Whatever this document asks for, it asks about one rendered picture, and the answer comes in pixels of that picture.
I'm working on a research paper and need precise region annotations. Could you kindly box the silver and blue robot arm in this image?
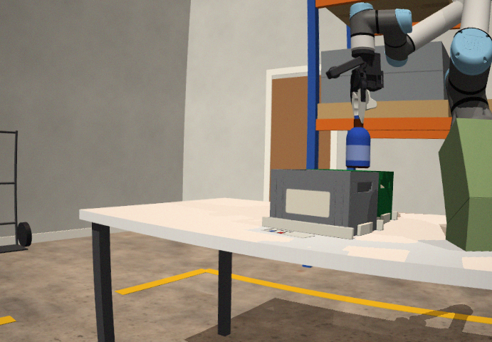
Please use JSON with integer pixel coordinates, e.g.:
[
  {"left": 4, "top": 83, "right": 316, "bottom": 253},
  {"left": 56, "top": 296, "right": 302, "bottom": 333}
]
[{"left": 350, "top": 0, "right": 492, "bottom": 127}]

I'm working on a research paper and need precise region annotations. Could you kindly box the white paper pick list strip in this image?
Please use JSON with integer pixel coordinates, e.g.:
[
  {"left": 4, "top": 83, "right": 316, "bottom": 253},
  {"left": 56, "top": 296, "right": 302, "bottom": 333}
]
[{"left": 261, "top": 228, "right": 315, "bottom": 238}]

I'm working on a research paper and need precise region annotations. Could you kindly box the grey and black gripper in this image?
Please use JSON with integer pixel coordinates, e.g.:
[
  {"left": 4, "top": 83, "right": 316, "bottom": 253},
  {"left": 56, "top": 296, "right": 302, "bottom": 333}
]
[{"left": 350, "top": 49, "right": 384, "bottom": 124}]

